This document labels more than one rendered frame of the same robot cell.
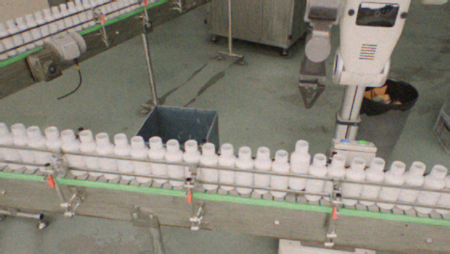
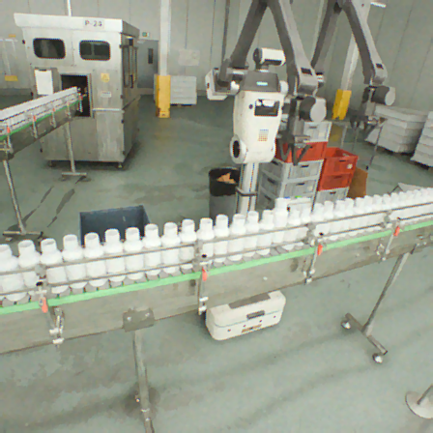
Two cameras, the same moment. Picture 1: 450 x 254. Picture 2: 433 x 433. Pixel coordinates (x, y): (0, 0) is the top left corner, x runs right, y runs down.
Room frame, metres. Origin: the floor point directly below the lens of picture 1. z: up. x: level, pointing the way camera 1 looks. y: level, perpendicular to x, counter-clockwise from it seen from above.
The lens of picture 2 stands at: (0.19, 0.55, 1.64)
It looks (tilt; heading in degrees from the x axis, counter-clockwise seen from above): 29 degrees down; 328
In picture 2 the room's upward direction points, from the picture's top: 5 degrees clockwise
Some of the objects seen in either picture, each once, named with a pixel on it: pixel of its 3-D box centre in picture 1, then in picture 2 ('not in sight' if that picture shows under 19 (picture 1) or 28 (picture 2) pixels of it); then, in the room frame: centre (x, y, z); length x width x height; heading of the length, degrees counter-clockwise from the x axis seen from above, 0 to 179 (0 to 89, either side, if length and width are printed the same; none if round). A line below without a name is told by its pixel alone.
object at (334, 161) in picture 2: not in sight; (330, 159); (2.63, -2.71, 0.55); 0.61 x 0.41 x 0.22; 86
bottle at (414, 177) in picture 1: (410, 186); (344, 217); (0.83, -0.51, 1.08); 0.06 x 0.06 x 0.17
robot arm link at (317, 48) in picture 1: (321, 28); (308, 99); (0.85, -0.16, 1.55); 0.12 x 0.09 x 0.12; 172
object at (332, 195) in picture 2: not in sight; (322, 190); (2.63, -2.70, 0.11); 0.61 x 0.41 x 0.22; 86
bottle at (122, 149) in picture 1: (124, 157); (114, 255); (0.94, 0.42, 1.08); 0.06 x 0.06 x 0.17
